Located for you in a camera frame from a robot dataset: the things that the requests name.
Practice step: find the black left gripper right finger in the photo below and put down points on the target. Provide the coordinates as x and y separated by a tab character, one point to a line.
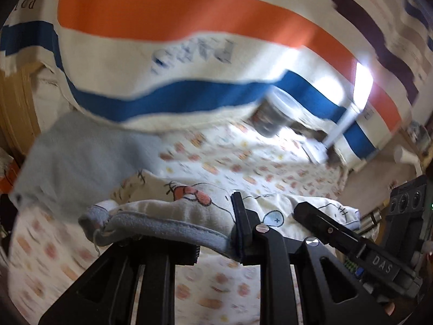
301	281

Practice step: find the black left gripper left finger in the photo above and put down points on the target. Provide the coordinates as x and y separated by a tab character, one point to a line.
132	282

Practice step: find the white cartoon cat print pants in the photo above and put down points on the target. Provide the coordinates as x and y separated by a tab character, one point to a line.
196	212

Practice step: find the right hand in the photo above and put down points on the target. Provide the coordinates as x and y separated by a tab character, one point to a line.
401	307

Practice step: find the black power strip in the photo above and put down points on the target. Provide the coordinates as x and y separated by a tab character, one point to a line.
404	219

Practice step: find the steel thermos bottle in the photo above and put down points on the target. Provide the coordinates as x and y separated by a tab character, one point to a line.
370	221

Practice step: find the baby bear print bedsheet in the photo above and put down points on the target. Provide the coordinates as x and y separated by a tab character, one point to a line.
48	254

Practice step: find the grey folded garment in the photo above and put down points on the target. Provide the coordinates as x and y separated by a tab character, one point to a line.
79	162

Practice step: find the clear plastic jar white lid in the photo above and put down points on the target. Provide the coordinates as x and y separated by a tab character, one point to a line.
278	110

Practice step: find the white clip desk lamp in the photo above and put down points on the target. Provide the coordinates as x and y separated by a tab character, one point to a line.
317	151

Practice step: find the striped Paris curtain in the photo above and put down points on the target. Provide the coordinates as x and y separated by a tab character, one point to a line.
156	64

